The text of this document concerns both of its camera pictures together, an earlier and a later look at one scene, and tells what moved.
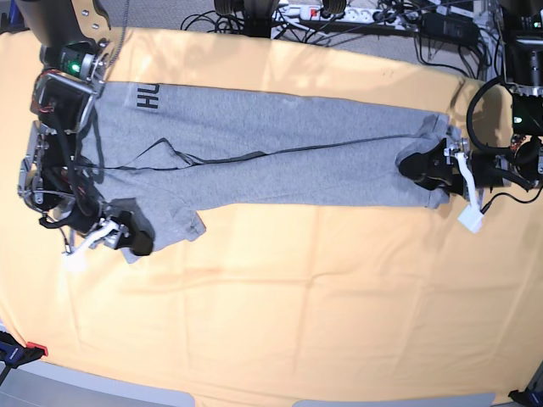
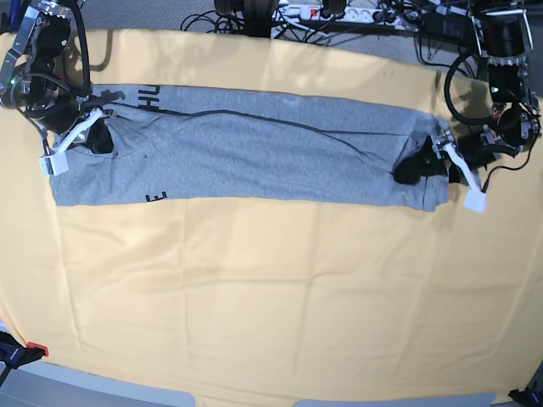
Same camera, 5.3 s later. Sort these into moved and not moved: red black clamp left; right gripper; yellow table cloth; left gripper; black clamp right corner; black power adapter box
Moved: left gripper; right gripper
Not moved: red black clamp left; yellow table cloth; black power adapter box; black clamp right corner
